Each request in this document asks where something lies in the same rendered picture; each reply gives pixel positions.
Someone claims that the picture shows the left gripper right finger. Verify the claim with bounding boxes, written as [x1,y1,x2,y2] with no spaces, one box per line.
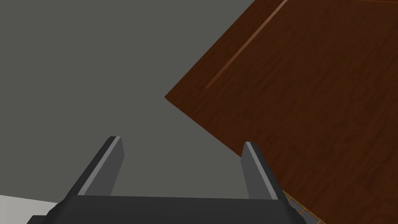
[240,141,287,200]

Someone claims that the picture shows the brown wooden door leaf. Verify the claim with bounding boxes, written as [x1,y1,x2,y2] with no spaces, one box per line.
[164,0,398,224]

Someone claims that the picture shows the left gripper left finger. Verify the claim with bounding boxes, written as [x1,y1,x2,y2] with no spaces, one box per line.
[66,135,125,197]

